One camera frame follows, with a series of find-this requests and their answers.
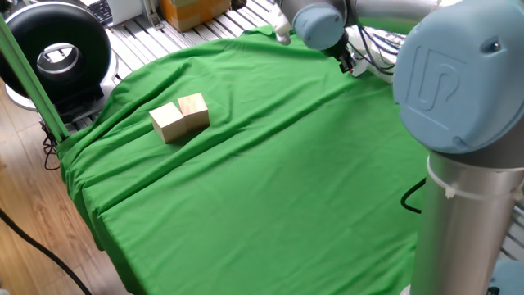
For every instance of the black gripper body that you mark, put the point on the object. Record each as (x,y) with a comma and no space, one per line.
(337,49)

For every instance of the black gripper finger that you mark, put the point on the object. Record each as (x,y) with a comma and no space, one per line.
(347,63)

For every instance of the white plug-in bulb holder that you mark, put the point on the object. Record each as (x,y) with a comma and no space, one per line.
(359,69)

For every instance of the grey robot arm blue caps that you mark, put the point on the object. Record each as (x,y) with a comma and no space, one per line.
(462,184)

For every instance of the cardboard box yellow tape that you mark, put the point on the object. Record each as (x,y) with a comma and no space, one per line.
(192,14)

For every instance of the reddish wooden cube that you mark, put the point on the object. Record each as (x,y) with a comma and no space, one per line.
(194,110)

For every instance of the pale wooden cube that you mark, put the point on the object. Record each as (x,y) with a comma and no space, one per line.
(168,123)

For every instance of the green cloth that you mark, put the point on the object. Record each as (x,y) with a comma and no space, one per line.
(245,225)

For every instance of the white box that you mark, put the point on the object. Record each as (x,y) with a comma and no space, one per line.
(125,10)

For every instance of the black keyboard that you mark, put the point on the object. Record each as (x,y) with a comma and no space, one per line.
(102,10)

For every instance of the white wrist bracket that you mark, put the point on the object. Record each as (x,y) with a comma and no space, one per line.
(282,26)

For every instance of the green frame post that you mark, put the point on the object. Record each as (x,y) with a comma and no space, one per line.
(28,78)

